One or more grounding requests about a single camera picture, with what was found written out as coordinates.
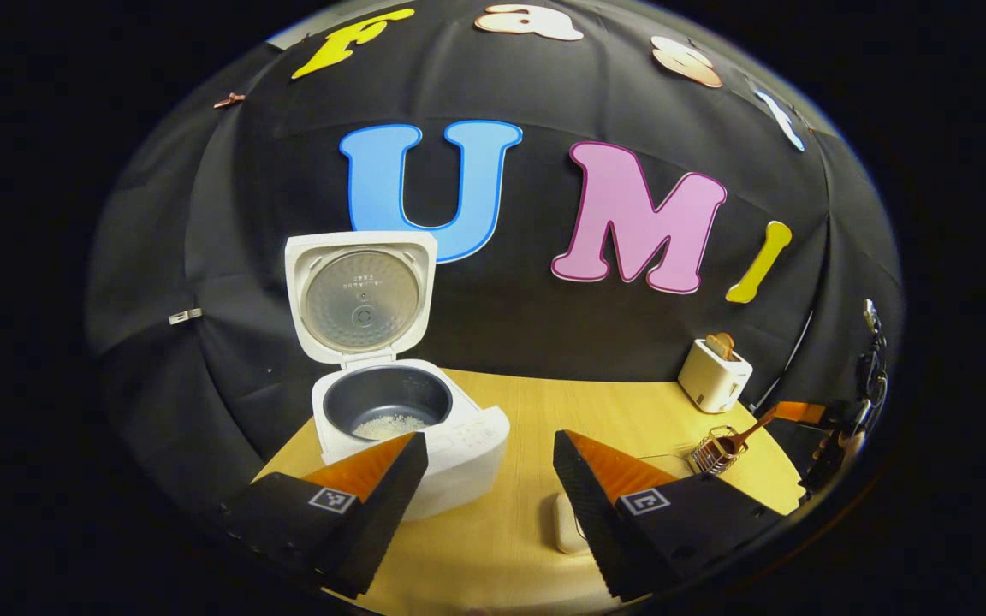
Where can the clear plastic rice box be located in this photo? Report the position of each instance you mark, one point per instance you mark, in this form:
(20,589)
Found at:
(568,539)

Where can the black backdrop cloth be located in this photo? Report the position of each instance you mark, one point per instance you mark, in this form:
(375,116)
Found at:
(202,257)

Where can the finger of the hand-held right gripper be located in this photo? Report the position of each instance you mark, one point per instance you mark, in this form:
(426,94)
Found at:
(797,412)

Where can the brown bread slice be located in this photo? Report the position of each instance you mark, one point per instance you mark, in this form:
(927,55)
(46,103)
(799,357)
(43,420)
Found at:
(720,345)

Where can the brown cloth clip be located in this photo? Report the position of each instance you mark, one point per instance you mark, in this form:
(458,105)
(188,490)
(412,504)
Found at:
(228,99)

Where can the white rice grains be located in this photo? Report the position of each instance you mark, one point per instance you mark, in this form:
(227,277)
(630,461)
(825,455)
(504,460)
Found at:
(390,425)

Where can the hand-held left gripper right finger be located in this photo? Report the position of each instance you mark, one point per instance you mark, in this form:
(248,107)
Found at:
(591,513)

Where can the white cloth clip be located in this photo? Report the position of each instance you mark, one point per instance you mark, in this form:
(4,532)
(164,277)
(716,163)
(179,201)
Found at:
(186,316)

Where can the white rice cooker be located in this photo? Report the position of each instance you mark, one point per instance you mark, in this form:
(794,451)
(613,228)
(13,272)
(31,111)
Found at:
(459,445)

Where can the white toaster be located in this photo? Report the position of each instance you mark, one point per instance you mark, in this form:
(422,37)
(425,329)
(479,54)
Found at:
(711,381)

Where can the brown wooden spoon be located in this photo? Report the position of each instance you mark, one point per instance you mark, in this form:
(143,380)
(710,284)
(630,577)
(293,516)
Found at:
(750,429)

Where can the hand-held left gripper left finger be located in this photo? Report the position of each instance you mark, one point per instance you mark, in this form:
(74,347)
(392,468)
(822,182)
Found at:
(390,513)

